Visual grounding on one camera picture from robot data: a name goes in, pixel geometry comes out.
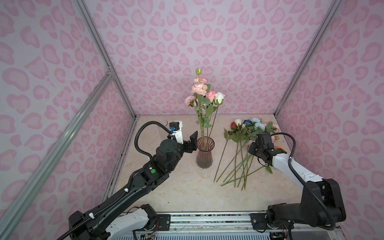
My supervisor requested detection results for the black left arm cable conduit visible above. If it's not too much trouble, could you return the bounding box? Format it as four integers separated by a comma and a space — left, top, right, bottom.
56, 120, 173, 240

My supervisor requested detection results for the pink peony stem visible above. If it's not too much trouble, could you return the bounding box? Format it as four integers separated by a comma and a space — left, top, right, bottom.
185, 95, 199, 108

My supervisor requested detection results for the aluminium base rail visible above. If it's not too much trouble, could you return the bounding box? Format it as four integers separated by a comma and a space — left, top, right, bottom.
121, 211, 345, 240

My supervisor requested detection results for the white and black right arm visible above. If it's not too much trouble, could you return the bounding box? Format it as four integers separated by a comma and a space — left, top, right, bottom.
249, 142, 347, 228

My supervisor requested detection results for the pink rose bud spray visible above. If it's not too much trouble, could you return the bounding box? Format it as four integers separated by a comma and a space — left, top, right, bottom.
192, 68, 214, 139

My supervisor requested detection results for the pink rose stem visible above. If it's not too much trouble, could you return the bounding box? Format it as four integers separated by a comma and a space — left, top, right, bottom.
206, 91, 217, 103

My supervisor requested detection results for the aluminium diagonal frame bar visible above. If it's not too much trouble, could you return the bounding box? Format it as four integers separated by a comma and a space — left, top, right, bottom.
1, 71, 115, 240

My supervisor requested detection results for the aluminium frame post right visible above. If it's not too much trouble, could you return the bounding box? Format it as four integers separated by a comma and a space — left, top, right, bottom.
274, 0, 344, 119

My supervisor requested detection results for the white rose stem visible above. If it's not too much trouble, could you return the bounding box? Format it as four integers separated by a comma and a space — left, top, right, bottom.
209, 92, 225, 137

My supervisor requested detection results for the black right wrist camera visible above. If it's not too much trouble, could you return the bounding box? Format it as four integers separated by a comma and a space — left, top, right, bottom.
256, 132, 274, 150

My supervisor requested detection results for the red rose stem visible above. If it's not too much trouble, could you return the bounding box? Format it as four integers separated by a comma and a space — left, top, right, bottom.
214, 121, 238, 182

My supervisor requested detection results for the white rose spray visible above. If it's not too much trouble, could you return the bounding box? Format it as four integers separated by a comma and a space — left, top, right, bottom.
234, 119, 243, 127

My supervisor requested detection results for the light blue flower spray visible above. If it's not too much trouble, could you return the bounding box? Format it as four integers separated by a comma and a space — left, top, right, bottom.
251, 118, 266, 131

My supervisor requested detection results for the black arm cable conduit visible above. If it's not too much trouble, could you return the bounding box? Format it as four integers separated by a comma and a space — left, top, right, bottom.
271, 132, 337, 231
56, 120, 173, 240

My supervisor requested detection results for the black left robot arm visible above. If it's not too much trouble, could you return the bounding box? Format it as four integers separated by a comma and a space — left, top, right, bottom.
59, 132, 198, 240

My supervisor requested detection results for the aluminium frame corner post left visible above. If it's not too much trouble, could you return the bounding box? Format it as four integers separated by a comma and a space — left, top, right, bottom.
73, 0, 137, 120

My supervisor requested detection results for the pile of green flower stems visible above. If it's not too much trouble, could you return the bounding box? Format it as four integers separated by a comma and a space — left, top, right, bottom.
215, 119, 279, 191

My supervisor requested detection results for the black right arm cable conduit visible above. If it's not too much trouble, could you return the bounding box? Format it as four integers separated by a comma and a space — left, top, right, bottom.
271, 132, 337, 231

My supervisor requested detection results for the pink ribbed glass vase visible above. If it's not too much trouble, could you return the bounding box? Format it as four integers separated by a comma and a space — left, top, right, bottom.
196, 137, 215, 169

